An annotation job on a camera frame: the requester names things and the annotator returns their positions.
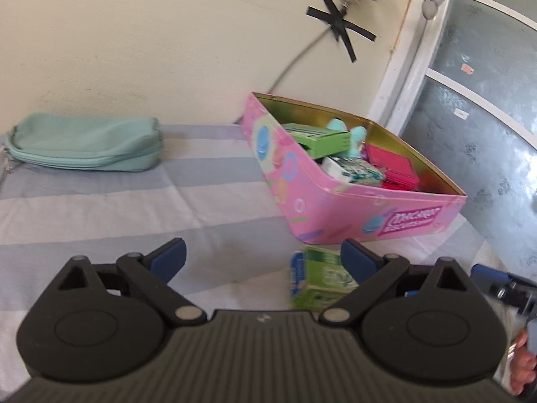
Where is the small green carton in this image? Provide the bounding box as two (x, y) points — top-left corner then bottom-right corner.
(290, 245), (358, 313)

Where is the teal plush toy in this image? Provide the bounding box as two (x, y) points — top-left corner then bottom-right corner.
(326, 118), (367, 158)

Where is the green medicine box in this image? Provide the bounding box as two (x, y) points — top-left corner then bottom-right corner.
(283, 123), (350, 160)

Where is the person's right hand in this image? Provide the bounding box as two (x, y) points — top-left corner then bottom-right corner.
(510, 329), (536, 396)

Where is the pink biscuit tin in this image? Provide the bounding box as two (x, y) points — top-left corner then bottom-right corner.
(240, 93), (467, 245)

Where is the pink red box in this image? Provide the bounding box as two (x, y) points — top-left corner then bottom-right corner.
(365, 143), (420, 191)

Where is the striped blue bedsheet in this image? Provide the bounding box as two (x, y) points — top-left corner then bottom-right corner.
(0, 123), (504, 387)

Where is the white teal patterned pack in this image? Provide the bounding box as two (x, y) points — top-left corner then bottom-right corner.
(321, 155), (385, 186)

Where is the teal zip pouch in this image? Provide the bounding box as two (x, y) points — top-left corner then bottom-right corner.
(5, 113), (164, 172)

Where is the frosted glass door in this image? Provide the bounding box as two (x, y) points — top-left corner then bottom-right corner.
(402, 0), (536, 278)

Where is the black tape cross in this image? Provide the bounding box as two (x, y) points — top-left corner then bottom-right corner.
(306, 0), (377, 63)

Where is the grey power cable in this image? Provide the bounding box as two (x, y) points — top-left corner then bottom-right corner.
(267, 0), (350, 93)

